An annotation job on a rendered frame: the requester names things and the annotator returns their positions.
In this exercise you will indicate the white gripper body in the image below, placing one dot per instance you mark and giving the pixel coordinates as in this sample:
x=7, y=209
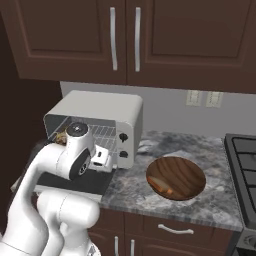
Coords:
x=108, y=164

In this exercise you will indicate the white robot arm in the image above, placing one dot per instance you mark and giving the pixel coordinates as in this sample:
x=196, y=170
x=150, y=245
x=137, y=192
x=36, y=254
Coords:
x=50, y=166

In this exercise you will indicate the black toaster oven knob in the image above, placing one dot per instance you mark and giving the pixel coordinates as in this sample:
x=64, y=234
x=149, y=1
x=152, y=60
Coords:
x=123, y=137
x=123, y=154

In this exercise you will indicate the dark glass toaster oven door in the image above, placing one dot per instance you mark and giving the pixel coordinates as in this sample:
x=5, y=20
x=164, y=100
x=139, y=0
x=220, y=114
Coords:
x=76, y=183

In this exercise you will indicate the tan bread slice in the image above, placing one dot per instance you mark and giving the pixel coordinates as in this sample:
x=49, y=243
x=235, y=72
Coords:
x=160, y=184

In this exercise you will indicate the brown heated bread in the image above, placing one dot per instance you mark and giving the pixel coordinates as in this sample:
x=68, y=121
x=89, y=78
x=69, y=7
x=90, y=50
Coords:
x=60, y=138

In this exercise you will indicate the white toaster oven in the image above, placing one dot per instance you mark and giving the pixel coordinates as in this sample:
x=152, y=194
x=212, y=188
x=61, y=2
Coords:
x=110, y=108

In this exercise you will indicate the brown wooden bowl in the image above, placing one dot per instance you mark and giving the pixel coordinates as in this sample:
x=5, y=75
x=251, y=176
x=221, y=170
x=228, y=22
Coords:
x=181, y=175

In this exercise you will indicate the dark oven front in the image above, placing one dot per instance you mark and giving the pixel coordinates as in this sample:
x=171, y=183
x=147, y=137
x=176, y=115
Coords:
x=246, y=243

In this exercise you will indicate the narrow dark brown drawer front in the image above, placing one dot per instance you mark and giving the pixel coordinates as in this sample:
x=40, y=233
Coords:
x=111, y=220

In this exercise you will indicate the dark brown base cupboard door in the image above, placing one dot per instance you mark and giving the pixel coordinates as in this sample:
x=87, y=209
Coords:
x=173, y=250
x=106, y=241

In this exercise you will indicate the black gas hob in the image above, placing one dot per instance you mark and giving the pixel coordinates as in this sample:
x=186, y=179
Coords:
x=245, y=173

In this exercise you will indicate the beige wall outlet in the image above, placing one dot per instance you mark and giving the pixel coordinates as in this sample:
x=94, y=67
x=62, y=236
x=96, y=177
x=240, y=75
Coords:
x=214, y=99
x=193, y=98

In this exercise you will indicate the dark brown wall cupboard door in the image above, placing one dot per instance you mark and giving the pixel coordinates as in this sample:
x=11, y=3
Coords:
x=63, y=36
x=196, y=40

